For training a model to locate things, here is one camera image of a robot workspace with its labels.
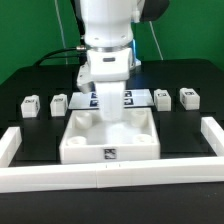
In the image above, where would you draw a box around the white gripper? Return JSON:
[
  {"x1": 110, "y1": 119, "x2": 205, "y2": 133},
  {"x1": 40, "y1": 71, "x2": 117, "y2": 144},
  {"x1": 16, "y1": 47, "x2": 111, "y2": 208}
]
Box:
[{"x1": 87, "y1": 48, "x2": 132, "y2": 121}]

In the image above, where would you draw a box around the white U-shaped fence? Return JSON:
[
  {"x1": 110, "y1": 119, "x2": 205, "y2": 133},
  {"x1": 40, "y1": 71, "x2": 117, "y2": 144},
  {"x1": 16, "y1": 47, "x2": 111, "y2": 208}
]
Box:
[{"x1": 0, "y1": 117, "x2": 224, "y2": 193}]

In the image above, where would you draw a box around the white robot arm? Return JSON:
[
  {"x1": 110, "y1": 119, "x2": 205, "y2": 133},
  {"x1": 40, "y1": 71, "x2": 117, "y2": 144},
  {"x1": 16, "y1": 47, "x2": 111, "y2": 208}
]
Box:
[{"x1": 74, "y1": 0, "x2": 170, "y2": 121}]

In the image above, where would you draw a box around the black cable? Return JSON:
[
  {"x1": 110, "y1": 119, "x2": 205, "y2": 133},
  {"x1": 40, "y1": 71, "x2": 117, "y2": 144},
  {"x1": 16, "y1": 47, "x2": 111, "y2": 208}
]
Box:
[{"x1": 32, "y1": 48, "x2": 88, "y2": 67}]

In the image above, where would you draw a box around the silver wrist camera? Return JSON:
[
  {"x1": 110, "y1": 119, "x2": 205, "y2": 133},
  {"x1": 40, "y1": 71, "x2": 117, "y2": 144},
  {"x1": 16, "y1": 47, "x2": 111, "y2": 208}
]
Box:
[{"x1": 77, "y1": 64, "x2": 93, "y2": 94}]

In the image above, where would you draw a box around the white square tabletop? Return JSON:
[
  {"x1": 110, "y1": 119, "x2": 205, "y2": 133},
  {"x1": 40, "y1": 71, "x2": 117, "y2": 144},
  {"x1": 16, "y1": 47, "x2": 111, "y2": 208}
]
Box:
[{"x1": 59, "y1": 108, "x2": 160, "y2": 164}]

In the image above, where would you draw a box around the white cable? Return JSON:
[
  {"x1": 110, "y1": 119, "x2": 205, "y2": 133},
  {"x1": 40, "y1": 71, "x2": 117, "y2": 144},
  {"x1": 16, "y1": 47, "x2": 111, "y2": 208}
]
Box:
[
  {"x1": 53, "y1": 0, "x2": 69, "y2": 66},
  {"x1": 148, "y1": 20, "x2": 165, "y2": 62}
]

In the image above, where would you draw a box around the white marker sheet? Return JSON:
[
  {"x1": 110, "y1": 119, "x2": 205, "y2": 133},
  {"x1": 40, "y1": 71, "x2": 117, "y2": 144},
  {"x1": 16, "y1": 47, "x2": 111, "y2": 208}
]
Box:
[{"x1": 69, "y1": 89, "x2": 154, "y2": 110}]

